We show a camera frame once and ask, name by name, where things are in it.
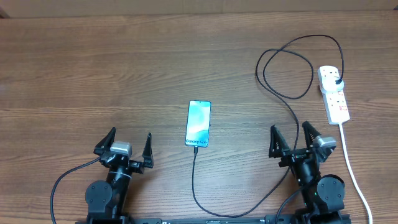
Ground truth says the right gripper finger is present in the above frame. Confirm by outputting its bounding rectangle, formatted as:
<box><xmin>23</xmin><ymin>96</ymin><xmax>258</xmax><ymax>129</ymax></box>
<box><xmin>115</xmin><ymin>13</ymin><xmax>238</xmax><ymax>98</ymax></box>
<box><xmin>269</xmin><ymin>125</ymin><xmax>290</xmax><ymax>158</ymax></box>
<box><xmin>302</xmin><ymin>121</ymin><xmax>321</xmax><ymax>147</ymax></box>

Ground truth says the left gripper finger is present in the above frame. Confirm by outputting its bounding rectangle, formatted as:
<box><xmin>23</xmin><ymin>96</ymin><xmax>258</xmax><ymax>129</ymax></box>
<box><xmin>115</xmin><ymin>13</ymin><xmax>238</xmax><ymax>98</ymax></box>
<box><xmin>142</xmin><ymin>133</ymin><xmax>154</xmax><ymax>169</ymax></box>
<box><xmin>93</xmin><ymin>127</ymin><xmax>116</xmax><ymax>156</ymax></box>

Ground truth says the black USB charging cable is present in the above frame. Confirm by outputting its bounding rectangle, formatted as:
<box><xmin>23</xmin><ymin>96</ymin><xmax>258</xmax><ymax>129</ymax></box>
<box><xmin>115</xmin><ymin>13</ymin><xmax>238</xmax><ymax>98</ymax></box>
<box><xmin>191</xmin><ymin>34</ymin><xmax>345</xmax><ymax>218</ymax></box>

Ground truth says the Galaxy S24+ smartphone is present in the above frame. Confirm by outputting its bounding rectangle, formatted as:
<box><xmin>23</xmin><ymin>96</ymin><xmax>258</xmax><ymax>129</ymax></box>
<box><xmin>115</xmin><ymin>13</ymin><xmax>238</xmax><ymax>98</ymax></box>
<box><xmin>185</xmin><ymin>100</ymin><xmax>211</xmax><ymax>147</ymax></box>

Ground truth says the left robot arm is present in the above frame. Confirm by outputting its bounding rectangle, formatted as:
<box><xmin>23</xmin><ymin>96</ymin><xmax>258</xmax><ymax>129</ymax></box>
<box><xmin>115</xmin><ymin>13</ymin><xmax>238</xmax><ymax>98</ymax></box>
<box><xmin>85</xmin><ymin>128</ymin><xmax>154</xmax><ymax>223</ymax></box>

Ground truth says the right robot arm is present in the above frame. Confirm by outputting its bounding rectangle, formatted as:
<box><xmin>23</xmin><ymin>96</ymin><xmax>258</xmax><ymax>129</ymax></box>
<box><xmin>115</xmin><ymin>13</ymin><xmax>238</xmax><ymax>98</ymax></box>
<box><xmin>264</xmin><ymin>121</ymin><xmax>351</xmax><ymax>224</ymax></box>

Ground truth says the white charger plug adapter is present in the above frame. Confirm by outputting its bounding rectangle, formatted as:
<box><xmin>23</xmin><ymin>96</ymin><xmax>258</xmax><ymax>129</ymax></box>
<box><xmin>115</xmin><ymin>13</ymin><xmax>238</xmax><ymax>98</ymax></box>
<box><xmin>320</xmin><ymin>77</ymin><xmax>345</xmax><ymax>94</ymax></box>

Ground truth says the white power strip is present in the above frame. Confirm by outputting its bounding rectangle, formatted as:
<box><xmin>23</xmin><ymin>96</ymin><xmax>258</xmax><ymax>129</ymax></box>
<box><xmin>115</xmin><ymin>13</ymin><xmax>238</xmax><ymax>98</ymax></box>
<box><xmin>317</xmin><ymin>65</ymin><xmax>350</xmax><ymax>125</ymax></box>

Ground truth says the white power strip cord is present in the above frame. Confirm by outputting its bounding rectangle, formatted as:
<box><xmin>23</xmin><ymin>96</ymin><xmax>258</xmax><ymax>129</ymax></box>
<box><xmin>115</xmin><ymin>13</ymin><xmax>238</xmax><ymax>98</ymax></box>
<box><xmin>338</xmin><ymin>123</ymin><xmax>374</xmax><ymax>224</ymax></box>

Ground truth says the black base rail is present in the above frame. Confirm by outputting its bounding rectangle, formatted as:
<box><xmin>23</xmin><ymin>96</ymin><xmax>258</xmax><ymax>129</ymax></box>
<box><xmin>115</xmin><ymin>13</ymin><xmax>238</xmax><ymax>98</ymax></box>
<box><xmin>74</xmin><ymin>213</ymin><xmax>352</xmax><ymax>224</ymax></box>

